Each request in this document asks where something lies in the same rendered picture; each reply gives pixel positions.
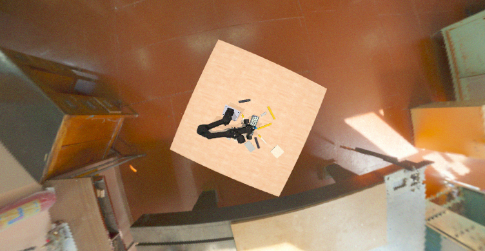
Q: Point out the grey keyboard with white letter keys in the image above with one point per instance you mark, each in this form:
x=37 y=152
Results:
x=254 y=120

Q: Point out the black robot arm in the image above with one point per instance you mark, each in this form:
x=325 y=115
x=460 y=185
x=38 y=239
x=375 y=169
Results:
x=203 y=130

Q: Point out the cream flat rectangular slab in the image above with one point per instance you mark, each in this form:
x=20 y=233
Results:
x=277 y=151

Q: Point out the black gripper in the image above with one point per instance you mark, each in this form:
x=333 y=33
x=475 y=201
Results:
x=246 y=121

